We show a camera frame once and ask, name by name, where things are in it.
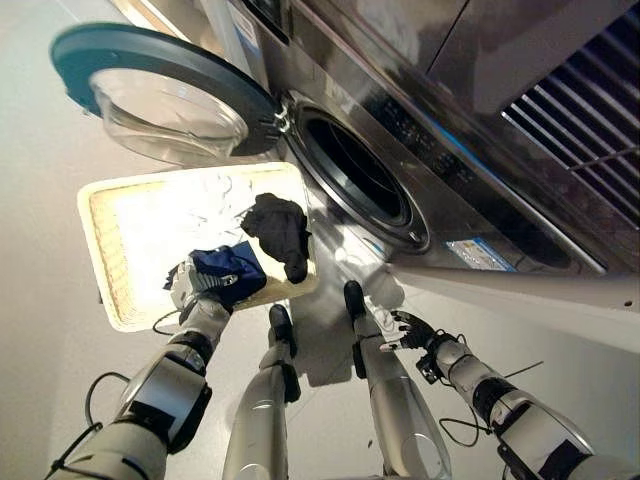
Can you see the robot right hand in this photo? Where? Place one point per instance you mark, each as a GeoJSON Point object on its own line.
{"type": "Point", "coordinates": [412, 331]}

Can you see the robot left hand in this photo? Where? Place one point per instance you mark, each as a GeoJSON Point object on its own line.
{"type": "Point", "coordinates": [187, 282]}

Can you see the dark blue garment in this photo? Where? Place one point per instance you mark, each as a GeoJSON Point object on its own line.
{"type": "Point", "coordinates": [231, 267]}

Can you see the robot left silver arm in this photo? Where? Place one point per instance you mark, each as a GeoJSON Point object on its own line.
{"type": "Point", "coordinates": [155, 395]}

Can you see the robot right silver arm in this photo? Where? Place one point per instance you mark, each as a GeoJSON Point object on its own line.
{"type": "Point", "coordinates": [510, 405]}

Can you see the round washing machine door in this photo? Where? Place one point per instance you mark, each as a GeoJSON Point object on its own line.
{"type": "Point", "coordinates": [160, 100]}

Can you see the silver washing machine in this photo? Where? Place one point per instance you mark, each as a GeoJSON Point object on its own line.
{"type": "Point", "coordinates": [450, 150]}

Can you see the white laundry basket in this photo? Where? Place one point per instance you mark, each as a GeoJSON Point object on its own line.
{"type": "Point", "coordinates": [150, 235]}

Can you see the robot right silver leg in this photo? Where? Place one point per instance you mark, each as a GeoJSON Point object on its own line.
{"type": "Point", "coordinates": [395, 390]}

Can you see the robot silver leg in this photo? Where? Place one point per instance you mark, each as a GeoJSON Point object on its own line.
{"type": "Point", "coordinates": [395, 390]}
{"type": "Point", "coordinates": [265, 405]}

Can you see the white garment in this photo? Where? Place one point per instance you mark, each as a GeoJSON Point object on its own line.
{"type": "Point", "coordinates": [210, 210]}

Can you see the blue energy label sticker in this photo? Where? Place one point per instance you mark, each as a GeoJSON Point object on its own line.
{"type": "Point", "coordinates": [479, 254]}

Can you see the black garment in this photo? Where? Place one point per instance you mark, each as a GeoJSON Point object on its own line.
{"type": "Point", "coordinates": [280, 232]}

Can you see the robot left silver leg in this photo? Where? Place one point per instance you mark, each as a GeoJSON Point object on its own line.
{"type": "Point", "coordinates": [265, 405]}

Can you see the dark slatted rack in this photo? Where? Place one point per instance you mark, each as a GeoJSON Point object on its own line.
{"type": "Point", "coordinates": [580, 120]}

